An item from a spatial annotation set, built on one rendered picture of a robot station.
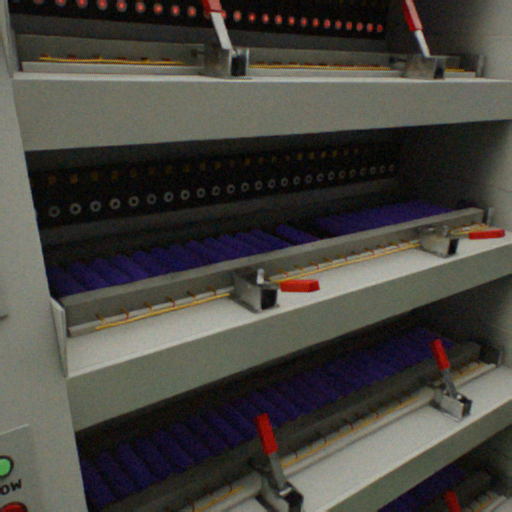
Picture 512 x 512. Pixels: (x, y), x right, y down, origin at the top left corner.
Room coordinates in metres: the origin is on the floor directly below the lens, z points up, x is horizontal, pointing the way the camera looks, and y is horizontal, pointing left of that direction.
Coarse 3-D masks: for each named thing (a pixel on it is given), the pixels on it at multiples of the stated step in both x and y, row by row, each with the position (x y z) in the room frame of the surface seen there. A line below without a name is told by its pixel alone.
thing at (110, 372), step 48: (288, 192) 0.73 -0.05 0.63; (336, 192) 0.77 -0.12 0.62; (432, 192) 0.83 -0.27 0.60; (480, 192) 0.77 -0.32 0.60; (48, 240) 0.54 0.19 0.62; (480, 240) 0.70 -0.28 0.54; (336, 288) 0.53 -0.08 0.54; (384, 288) 0.56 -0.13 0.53; (432, 288) 0.61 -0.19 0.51; (96, 336) 0.42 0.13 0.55; (144, 336) 0.43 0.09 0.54; (192, 336) 0.43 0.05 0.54; (240, 336) 0.46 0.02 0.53; (288, 336) 0.49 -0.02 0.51; (96, 384) 0.38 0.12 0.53; (144, 384) 0.41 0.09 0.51; (192, 384) 0.44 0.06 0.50
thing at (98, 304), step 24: (432, 216) 0.71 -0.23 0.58; (456, 216) 0.71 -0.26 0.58; (480, 216) 0.75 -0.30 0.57; (336, 240) 0.60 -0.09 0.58; (360, 240) 0.61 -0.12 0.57; (384, 240) 0.63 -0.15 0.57; (408, 240) 0.66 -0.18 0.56; (216, 264) 0.52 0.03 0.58; (240, 264) 0.52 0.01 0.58; (264, 264) 0.53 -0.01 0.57; (288, 264) 0.55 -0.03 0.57; (312, 264) 0.57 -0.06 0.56; (120, 288) 0.45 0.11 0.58; (144, 288) 0.46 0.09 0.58; (168, 288) 0.47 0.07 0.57; (192, 288) 0.49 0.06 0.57; (216, 288) 0.50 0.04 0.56; (72, 312) 0.42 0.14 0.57; (96, 312) 0.43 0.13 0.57; (120, 312) 0.45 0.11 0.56
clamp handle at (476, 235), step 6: (444, 228) 0.64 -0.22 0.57; (444, 234) 0.64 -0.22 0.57; (456, 234) 0.63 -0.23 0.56; (462, 234) 0.62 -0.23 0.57; (468, 234) 0.61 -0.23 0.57; (474, 234) 0.61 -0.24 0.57; (480, 234) 0.60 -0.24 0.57; (486, 234) 0.59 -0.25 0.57; (492, 234) 0.59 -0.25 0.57; (498, 234) 0.58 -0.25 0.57; (504, 234) 0.59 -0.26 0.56
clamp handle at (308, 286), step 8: (256, 272) 0.48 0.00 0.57; (264, 272) 0.48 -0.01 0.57; (256, 280) 0.48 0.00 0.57; (296, 280) 0.45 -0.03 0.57; (304, 280) 0.44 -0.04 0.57; (312, 280) 0.43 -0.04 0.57; (264, 288) 0.47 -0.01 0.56; (272, 288) 0.46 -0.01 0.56; (280, 288) 0.45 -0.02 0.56; (288, 288) 0.44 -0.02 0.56; (296, 288) 0.44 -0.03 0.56; (304, 288) 0.43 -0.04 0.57; (312, 288) 0.43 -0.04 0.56
